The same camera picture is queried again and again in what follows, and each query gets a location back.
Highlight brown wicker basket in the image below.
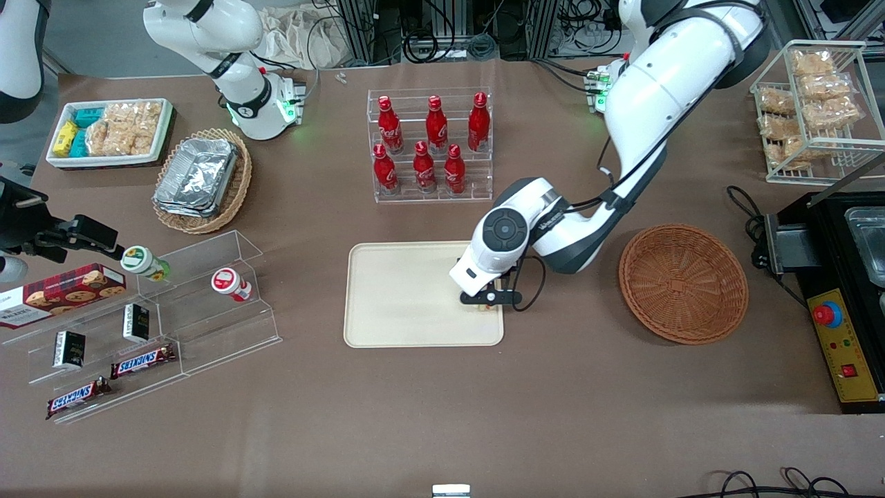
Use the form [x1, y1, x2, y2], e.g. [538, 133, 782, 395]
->
[618, 223, 749, 346]

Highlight brown snickers bar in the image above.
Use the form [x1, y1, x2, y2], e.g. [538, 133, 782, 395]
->
[46, 376, 113, 421]
[110, 343, 178, 380]

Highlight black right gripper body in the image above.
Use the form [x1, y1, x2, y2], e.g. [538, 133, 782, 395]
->
[0, 176, 51, 255]

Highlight yellow control panel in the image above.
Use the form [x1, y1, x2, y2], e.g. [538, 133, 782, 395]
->
[806, 288, 885, 405]

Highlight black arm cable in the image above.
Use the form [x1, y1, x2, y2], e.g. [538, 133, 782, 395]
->
[508, 0, 765, 313]

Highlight beige plastic tray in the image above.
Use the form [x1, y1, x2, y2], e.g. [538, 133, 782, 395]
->
[344, 240, 505, 349]

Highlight black control box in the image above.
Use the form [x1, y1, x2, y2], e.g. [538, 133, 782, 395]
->
[763, 185, 885, 415]

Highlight white wire basket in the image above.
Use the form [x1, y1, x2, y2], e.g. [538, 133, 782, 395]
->
[749, 39, 885, 185]

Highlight black coiled background cables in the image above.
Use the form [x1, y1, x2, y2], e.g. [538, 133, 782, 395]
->
[400, 24, 500, 64]

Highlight green lid yogurt bottle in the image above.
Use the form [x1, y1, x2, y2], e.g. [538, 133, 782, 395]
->
[120, 246, 171, 283]

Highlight grey metal plate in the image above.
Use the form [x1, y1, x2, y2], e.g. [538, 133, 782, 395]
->
[764, 212, 825, 276]

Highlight clear fried snack pack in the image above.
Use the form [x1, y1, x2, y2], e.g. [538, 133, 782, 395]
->
[763, 137, 811, 171]
[791, 51, 835, 77]
[759, 113, 804, 140]
[802, 96, 863, 133]
[758, 88, 797, 116]
[798, 73, 853, 102]

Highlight black base cables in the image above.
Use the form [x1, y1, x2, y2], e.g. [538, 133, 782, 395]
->
[249, 50, 320, 106]
[531, 57, 604, 95]

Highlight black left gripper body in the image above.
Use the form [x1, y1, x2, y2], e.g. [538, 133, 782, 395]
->
[460, 274, 523, 308]

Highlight steel pan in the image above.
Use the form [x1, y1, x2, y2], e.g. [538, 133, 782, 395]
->
[844, 205, 885, 288]

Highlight red tartan cookie box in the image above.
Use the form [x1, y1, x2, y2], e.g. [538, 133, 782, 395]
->
[0, 263, 128, 331]

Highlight aluminium frame post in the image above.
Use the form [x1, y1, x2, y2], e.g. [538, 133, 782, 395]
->
[524, 0, 562, 60]
[337, 0, 378, 67]

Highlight clear acrylic bottle rack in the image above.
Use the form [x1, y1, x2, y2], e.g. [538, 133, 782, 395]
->
[366, 88, 494, 204]

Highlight white rectangular snack tray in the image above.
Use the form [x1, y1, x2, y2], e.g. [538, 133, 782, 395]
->
[46, 98, 174, 169]

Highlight black right base cables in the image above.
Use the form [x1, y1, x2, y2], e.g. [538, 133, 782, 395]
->
[249, 50, 320, 106]

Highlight clear rice cracker pack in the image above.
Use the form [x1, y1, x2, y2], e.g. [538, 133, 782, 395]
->
[129, 102, 162, 156]
[86, 104, 133, 158]

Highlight black floor cables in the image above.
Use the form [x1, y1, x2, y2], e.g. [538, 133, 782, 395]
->
[695, 466, 885, 498]

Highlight yellow snack packet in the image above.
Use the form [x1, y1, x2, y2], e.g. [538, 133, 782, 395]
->
[53, 120, 79, 158]

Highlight red lid yogurt bottle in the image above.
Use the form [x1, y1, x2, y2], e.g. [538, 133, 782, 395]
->
[210, 267, 254, 304]

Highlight clear acrylic stepped shelf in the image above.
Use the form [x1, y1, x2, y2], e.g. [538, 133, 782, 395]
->
[0, 230, 283, 425]

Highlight tan oval wicker basket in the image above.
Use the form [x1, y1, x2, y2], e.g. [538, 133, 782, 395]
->
[151, 128, 253, 235]

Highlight beige crumpled cloth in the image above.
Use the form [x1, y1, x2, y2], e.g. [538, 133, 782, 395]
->
[257, 2, 355, 71]

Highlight small black box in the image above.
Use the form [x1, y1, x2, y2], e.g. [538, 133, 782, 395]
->
[122, 303, 151, 344]
[53, 331, 87, 369]

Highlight black control box cable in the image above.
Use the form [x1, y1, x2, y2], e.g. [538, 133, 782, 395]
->
[725, 185, 808, 306]

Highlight black left base cables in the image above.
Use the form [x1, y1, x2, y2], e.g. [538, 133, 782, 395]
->
[531, 57, 604, 95]

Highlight red cola bottle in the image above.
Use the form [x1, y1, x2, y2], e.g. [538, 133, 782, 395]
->
[467, 92, 492, 154]
[373, 144, 400, 196]
[443, 144, 467, 196]
[413, 141, 438, 195]
[425, 95, 449, 155]
[377, 95, 404, 155]

